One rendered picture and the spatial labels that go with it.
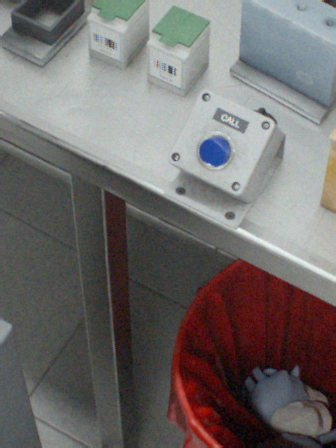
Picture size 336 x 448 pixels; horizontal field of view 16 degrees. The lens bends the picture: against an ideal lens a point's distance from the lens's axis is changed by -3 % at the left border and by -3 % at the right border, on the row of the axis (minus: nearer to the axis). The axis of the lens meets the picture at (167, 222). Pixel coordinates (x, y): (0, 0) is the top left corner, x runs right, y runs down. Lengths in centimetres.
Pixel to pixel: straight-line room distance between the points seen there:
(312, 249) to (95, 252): 31
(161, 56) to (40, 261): 100
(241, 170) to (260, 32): 15
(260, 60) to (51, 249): 100
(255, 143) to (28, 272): 108
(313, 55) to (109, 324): 47
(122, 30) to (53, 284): 98
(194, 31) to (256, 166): 15
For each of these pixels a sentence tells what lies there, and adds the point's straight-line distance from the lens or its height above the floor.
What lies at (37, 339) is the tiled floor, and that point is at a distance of 198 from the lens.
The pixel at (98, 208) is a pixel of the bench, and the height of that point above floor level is 76.
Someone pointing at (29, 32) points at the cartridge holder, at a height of 89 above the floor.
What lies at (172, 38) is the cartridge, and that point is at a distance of 108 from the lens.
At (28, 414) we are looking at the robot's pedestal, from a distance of 114.
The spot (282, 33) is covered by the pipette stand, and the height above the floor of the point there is 95.
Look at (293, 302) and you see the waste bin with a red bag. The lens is 162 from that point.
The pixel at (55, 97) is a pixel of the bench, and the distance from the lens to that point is 112.
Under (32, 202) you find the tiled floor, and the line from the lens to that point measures 211.
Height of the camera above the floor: 175
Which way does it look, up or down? 57 degrees down
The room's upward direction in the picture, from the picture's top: 1 degrees clockwise
